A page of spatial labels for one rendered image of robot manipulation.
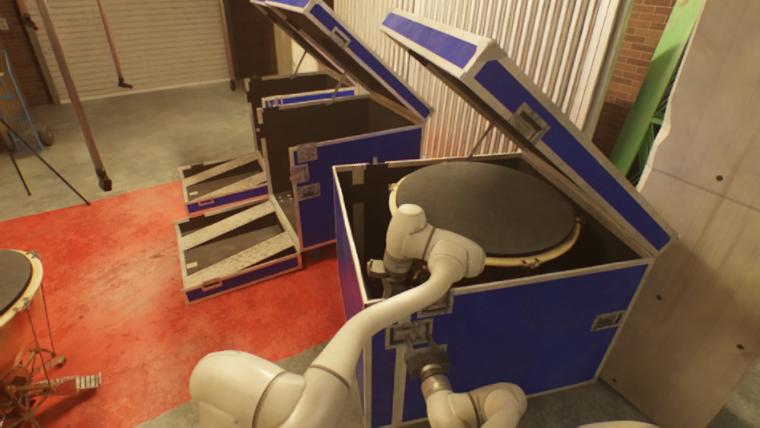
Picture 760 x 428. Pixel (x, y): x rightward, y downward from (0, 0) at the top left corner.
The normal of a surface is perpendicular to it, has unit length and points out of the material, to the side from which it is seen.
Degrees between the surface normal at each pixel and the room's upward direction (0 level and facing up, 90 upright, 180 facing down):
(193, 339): 0
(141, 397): 0
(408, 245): 85
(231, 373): 8
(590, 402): 0
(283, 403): 15
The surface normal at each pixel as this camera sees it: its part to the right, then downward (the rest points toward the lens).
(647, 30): -0.85, 0.25
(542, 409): 0.02, -0.87
